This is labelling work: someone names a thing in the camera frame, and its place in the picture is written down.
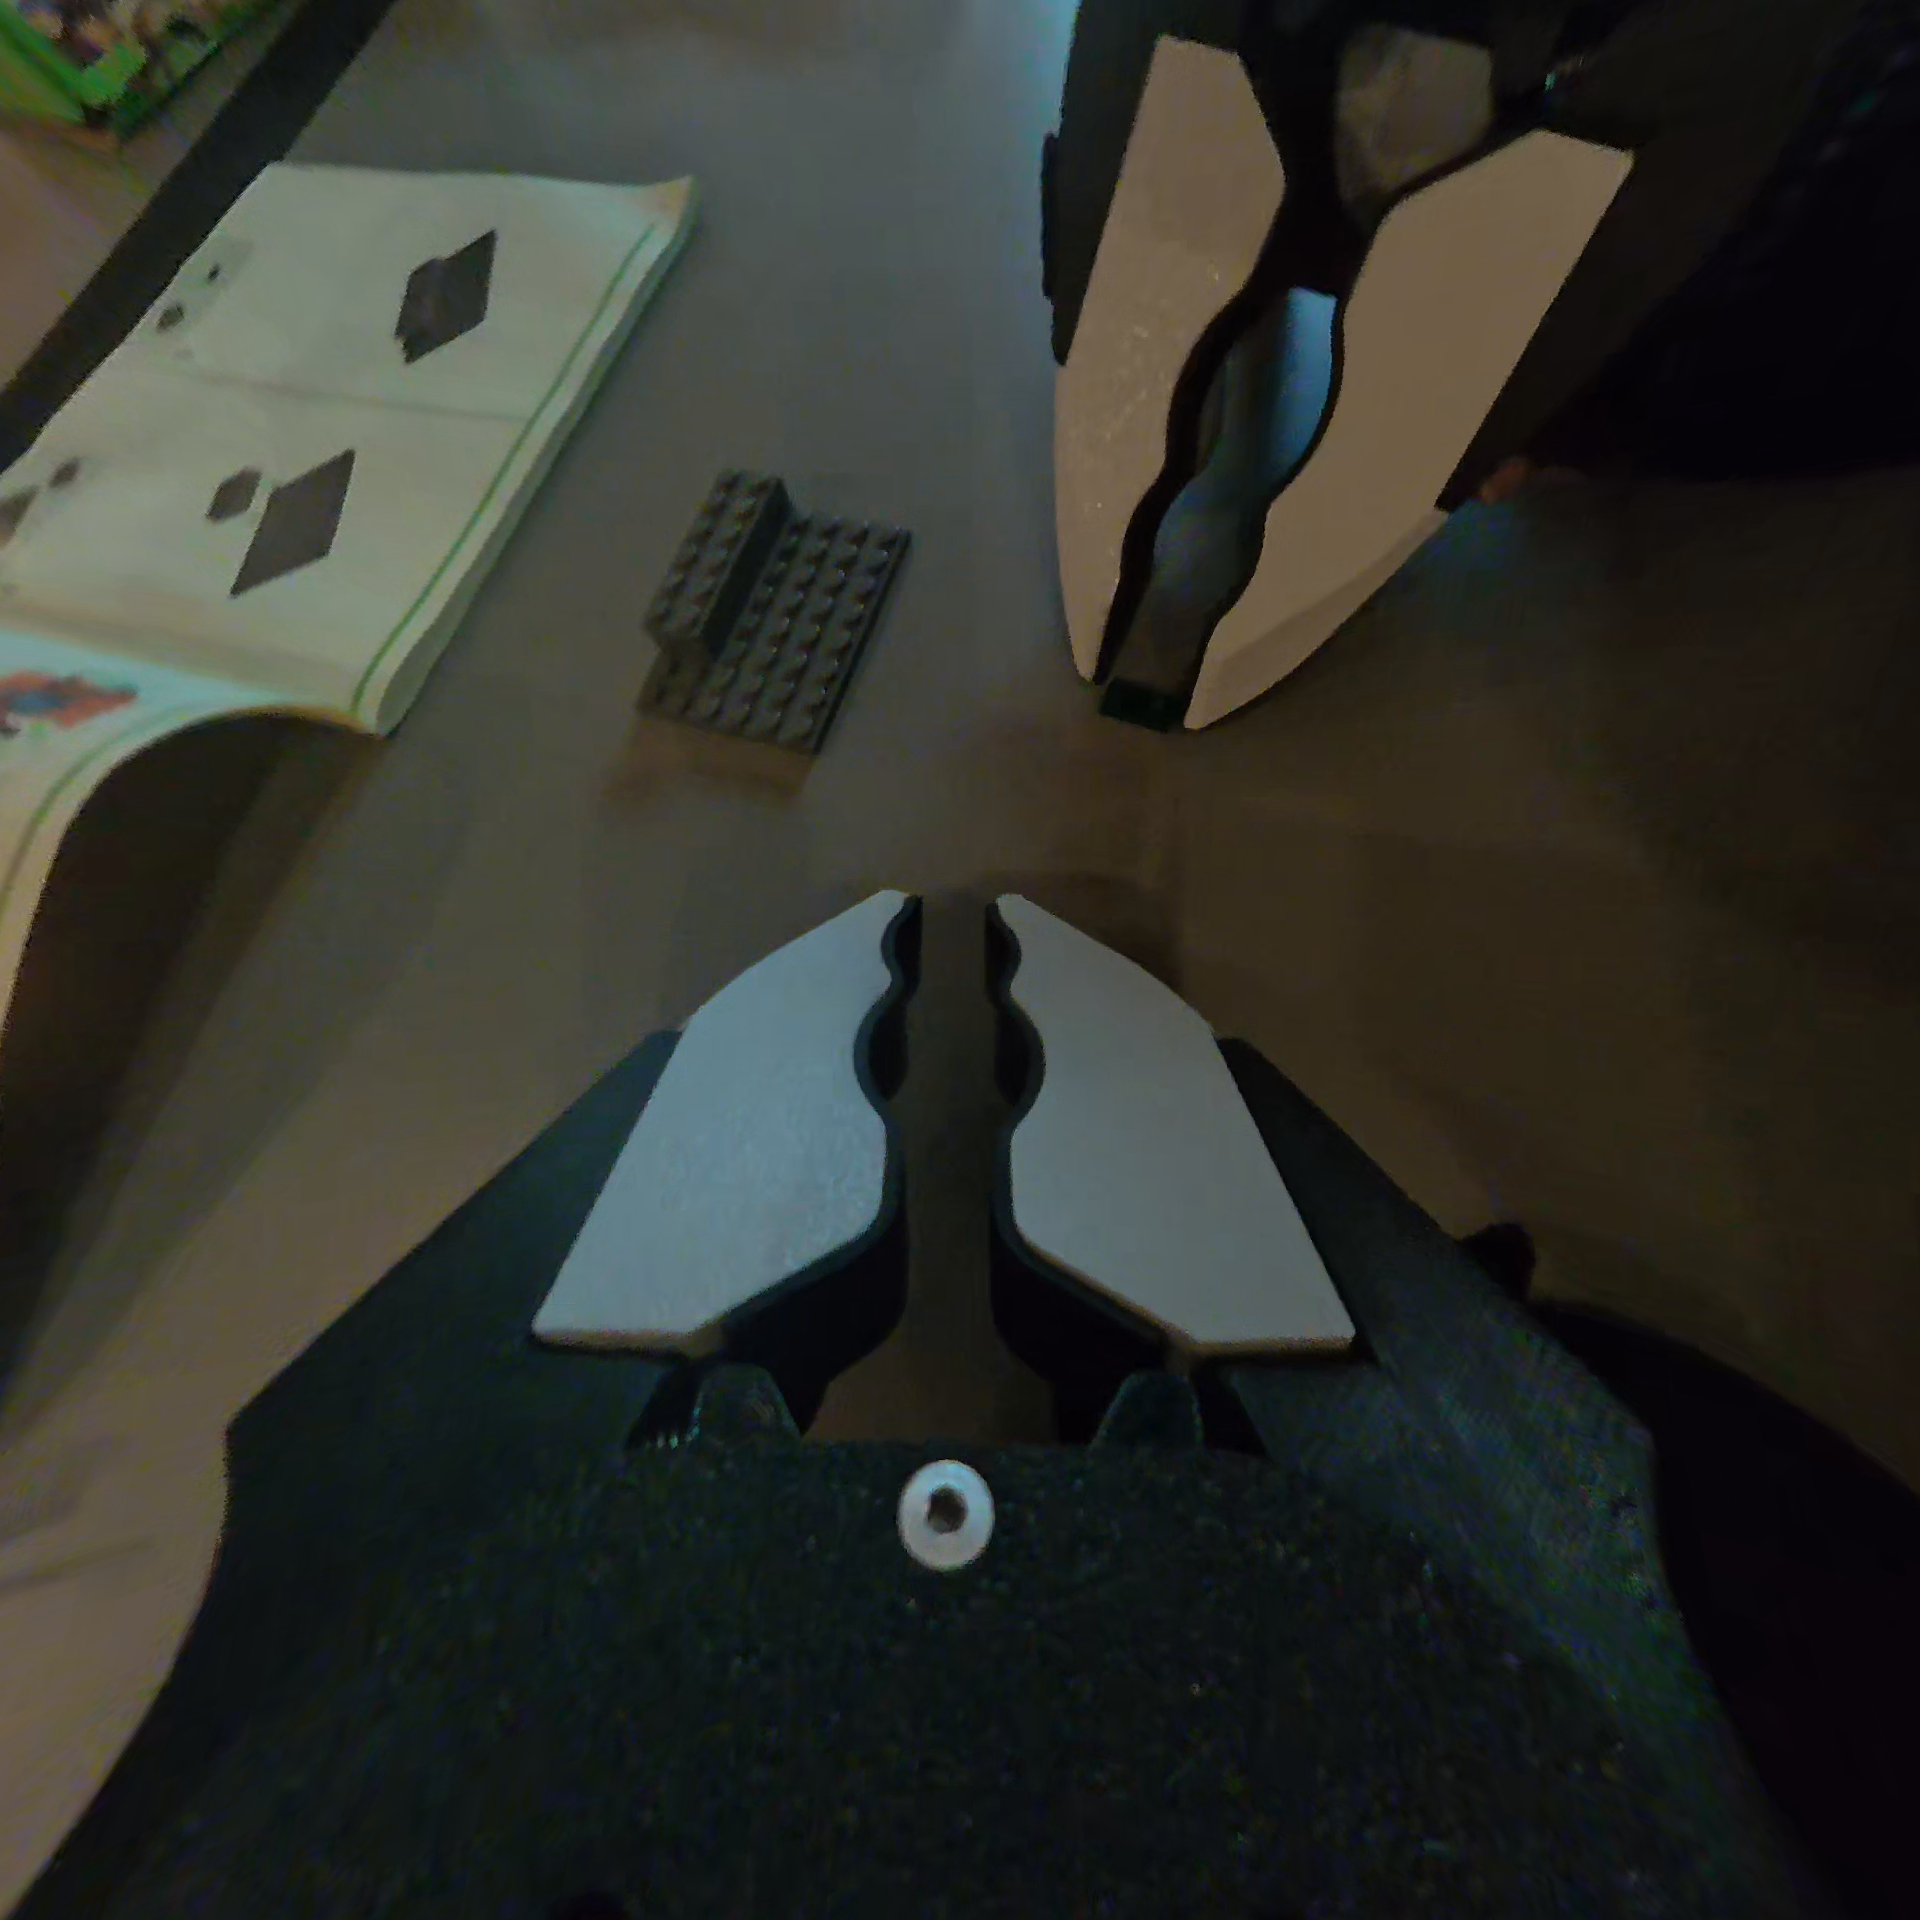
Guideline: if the dark grey toy base plate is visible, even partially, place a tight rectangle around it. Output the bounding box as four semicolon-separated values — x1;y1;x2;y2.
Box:
633;469;916;755

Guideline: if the building instruction booklet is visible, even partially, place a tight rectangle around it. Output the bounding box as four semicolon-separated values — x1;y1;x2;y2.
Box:
0;159;702;976

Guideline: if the small grey toy brick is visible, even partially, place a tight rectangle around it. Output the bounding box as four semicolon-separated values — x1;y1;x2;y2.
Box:
642;469;794;665

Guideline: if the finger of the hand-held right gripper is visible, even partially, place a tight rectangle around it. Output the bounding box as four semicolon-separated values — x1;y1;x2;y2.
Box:
1181;123;1638;732
1052;32;1291;681

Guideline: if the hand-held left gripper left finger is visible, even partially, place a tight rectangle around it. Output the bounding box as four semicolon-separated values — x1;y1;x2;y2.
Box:
530;888;919;1352

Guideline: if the grey desk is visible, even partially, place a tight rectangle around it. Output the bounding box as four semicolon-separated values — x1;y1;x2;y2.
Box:
0;0;1920;1920

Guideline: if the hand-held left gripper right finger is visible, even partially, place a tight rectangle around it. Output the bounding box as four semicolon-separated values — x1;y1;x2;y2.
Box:
987;893;1358;1360

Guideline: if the green toy set box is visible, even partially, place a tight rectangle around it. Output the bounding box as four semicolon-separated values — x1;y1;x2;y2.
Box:
0;0;297;137

